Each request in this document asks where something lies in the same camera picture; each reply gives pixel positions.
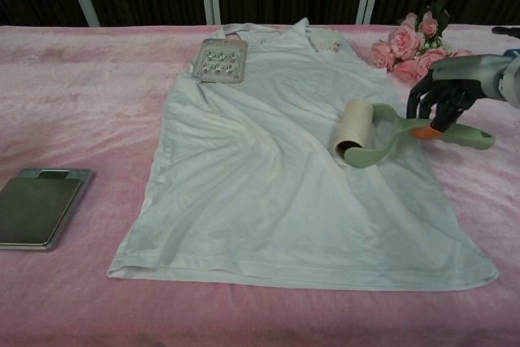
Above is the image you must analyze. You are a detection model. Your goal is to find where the pink fleece blanket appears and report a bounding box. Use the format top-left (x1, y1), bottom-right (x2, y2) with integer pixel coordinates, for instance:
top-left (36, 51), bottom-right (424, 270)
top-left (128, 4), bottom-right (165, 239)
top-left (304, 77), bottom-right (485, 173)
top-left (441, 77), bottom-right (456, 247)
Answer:
top-left (0, 24), bottom-right (520, 347)

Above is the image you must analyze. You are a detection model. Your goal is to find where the pink rose bouquet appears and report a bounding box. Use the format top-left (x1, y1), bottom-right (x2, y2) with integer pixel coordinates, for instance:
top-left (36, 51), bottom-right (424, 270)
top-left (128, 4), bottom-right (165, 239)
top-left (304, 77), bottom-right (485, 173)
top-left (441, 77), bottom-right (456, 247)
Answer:
top-left (370, 0), bottom-right (475, 84)

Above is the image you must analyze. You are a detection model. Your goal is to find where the silver digital scale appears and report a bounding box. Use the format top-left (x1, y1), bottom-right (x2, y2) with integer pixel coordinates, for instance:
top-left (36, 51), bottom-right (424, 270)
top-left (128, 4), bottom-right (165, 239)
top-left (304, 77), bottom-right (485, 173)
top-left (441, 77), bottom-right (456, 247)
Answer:
top-left (0, 167), bottom-right (93, 253)

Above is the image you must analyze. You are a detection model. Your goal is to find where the hair clip card pack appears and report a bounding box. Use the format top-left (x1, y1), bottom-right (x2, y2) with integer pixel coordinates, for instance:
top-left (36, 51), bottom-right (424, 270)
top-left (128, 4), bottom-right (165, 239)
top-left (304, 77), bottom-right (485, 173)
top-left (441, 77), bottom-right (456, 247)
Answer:
top-left (190, 37), bottom-right (249, 85)

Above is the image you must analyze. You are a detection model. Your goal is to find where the green lint roller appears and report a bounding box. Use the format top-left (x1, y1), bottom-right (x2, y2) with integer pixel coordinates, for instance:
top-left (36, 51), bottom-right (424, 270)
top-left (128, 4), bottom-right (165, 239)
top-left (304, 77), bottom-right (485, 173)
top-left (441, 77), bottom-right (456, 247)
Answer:
top-left (333, 98), bottom-right (497, 170)

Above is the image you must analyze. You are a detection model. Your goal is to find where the white tank top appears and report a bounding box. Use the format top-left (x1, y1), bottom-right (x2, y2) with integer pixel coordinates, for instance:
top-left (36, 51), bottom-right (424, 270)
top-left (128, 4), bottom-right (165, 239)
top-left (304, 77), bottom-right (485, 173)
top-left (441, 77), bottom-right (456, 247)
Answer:
top-left (106, 17), bottom-right (501, 293)

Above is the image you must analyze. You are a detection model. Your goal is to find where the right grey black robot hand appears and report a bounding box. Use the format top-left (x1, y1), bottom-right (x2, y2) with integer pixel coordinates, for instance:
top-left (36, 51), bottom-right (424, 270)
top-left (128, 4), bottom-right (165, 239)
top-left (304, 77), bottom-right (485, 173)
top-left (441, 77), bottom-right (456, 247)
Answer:
top-left (405, 53), bottom-right (509, 139)

